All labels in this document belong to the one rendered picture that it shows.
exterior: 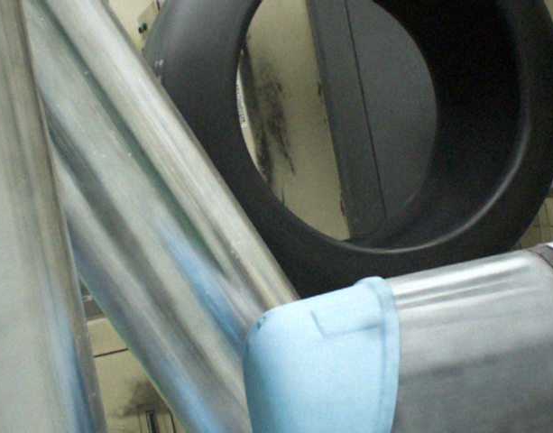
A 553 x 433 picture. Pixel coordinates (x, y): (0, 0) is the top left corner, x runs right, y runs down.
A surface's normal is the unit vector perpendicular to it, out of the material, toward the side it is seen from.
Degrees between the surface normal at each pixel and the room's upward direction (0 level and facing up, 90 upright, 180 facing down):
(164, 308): 99
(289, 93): 90
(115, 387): 90
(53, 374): 90
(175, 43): 72
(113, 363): 90
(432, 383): 78
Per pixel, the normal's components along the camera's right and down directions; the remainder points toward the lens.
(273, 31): 0.26, 0.00
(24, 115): 0.94, -0.17
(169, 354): -0.42, 0.40
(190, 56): -0.52, -0.12
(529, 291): 0.01, -0.68
